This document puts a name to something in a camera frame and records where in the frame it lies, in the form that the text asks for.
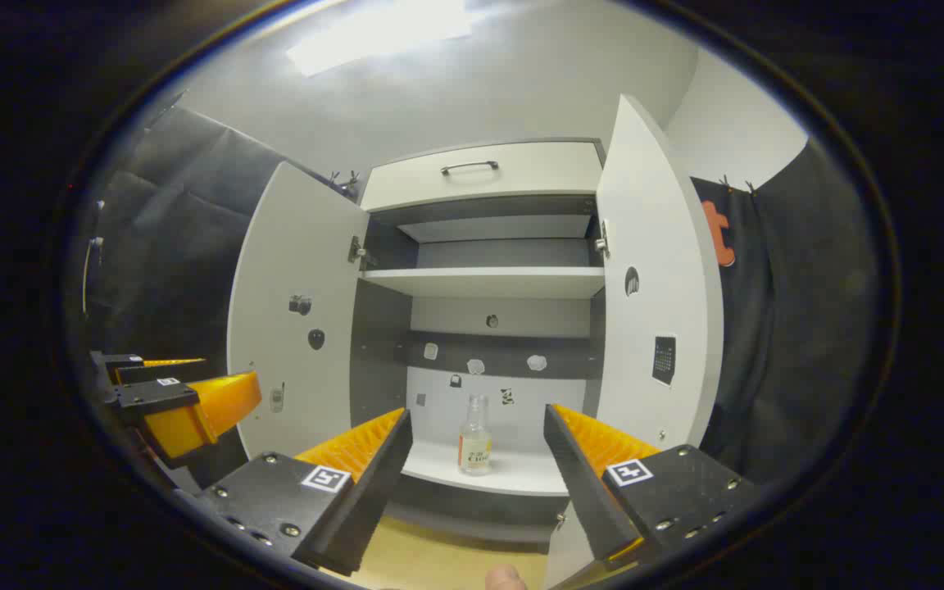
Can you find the white cabinet door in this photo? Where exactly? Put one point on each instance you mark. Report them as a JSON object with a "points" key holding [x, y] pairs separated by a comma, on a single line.
{"points": [[300, 246], [652, 246]]}

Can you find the clear glass bottle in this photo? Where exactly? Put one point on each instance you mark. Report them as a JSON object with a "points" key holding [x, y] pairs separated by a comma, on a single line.
{"points": [[474, 451]]}

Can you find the metal door hinge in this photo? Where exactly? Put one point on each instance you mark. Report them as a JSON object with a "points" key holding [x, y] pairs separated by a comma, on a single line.
{"points": [[356, 250], [601, 242]]}

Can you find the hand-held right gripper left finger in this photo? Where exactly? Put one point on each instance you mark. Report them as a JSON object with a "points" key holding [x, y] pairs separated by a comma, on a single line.
{"points": [[374, 483]]}

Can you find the white cabinet shelf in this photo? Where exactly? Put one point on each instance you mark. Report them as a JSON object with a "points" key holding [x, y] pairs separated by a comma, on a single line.
{"points": [[521, 474], [488, 281]]}

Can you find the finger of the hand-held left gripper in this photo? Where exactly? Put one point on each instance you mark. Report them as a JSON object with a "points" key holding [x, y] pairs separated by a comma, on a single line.
{"points": [[124, 369], [152, 395]]}

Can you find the white cabinet drawer front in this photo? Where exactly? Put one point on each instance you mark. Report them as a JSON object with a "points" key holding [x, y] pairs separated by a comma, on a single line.
{"points": [[521, 176]]}

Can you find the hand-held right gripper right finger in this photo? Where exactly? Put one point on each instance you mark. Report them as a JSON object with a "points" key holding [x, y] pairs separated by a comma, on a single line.
{"points": [[583, 483]]}

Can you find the white and grey cabinet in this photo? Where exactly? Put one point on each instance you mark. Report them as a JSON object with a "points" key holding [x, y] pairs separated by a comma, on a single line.
{"points": [[382, 344]]}

